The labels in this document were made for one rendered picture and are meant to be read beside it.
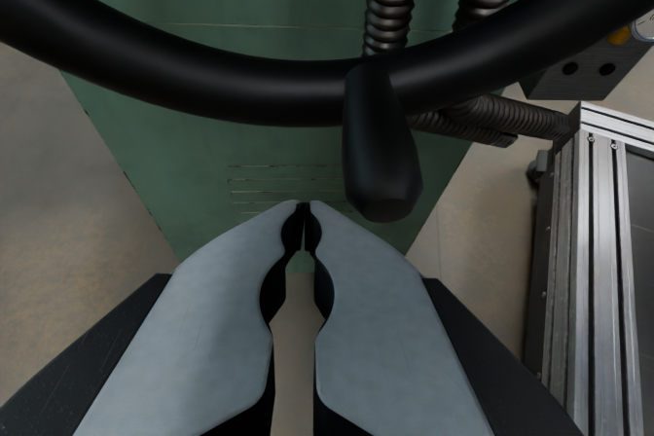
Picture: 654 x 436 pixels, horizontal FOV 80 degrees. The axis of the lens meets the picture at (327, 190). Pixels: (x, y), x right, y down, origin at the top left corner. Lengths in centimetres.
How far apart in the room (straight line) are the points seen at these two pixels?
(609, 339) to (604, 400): 9
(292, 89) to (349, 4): 21
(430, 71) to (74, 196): 97
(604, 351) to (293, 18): 61
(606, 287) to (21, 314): 103
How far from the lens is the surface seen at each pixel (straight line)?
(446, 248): 94
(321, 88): 16
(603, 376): 72
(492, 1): 22
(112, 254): 95
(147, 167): 54
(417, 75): 16
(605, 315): 75
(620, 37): 41
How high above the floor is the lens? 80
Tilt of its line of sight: 57 degrees down
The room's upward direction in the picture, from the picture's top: 7 degrees clockwise
